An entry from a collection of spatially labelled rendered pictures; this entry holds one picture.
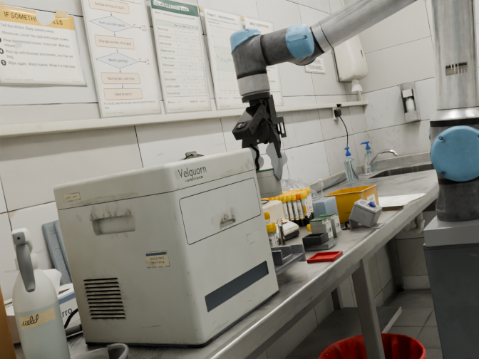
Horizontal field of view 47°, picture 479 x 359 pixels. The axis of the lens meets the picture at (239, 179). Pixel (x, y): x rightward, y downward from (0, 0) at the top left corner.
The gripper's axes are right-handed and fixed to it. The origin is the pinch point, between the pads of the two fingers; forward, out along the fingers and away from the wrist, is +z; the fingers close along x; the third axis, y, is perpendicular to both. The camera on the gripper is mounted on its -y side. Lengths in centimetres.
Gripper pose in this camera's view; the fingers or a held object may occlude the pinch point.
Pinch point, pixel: (266, 177)
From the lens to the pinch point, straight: 131.8
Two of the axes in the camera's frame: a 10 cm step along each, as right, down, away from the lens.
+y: 5.4, -1.5, 8.3
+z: 1.9, 9.8, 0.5
